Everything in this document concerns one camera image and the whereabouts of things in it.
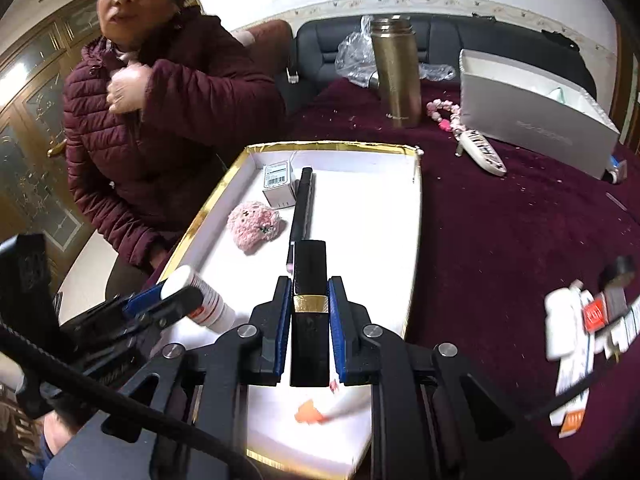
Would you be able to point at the brown leather chair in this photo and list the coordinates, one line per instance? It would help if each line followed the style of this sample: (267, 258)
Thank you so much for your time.
(270, 40)

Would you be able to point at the plain white bottle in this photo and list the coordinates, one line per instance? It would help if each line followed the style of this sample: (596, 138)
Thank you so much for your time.
(562, 320)

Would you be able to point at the small white barcode box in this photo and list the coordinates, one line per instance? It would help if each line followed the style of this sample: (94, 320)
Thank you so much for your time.
(280, 185)

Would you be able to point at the grey shoe box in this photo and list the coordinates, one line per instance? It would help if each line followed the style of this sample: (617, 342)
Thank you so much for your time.
(525, 125)

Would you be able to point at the gold thermos flask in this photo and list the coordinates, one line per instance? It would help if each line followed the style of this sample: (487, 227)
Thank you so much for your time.
(397, 75)

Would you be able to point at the blue white box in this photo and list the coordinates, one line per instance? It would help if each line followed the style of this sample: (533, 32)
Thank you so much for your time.
(625, 330)

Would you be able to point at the black leather sofa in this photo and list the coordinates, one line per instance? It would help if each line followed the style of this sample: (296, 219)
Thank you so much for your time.
(445, 40)

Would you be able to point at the black tape roll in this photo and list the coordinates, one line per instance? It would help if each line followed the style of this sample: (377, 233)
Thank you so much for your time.
(620, 267)

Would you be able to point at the pink plush toy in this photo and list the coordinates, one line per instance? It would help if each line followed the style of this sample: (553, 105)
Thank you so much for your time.
(252, 227)

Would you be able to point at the white tube with orange cap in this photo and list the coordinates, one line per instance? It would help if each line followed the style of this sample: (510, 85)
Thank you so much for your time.
(312, 412)

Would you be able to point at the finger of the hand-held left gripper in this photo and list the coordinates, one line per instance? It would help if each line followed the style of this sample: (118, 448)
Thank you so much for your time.
(175, 305)
(145, 300)

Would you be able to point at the wooden glass door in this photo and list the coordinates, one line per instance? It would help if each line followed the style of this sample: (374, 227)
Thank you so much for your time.
(35, 110)

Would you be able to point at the orange white box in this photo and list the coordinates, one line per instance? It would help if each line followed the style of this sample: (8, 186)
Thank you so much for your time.
(572, 417)

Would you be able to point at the blue jeans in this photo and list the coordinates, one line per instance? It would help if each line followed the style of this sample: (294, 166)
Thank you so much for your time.
(47, 450)

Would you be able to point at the black lipstick with gold band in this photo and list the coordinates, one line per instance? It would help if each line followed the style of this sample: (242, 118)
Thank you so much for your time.
(310, 270)

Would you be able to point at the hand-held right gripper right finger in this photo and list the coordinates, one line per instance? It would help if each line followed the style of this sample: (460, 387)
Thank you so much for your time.
(337, 330)

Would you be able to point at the white bottle with red label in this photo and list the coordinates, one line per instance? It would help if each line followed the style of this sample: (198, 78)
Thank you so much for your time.
(212, 310)

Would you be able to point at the clear plastic bag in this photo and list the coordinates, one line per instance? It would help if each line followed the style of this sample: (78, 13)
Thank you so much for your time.
(355, 55)

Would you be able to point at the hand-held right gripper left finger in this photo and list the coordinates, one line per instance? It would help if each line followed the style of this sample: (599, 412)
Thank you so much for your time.
(282, 330)

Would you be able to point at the long black cosmetic tube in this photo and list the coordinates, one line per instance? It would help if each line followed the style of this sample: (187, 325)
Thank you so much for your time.
(302, 210)

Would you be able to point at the white patterned key case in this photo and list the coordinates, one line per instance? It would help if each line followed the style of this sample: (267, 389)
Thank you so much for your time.
(482, 152)

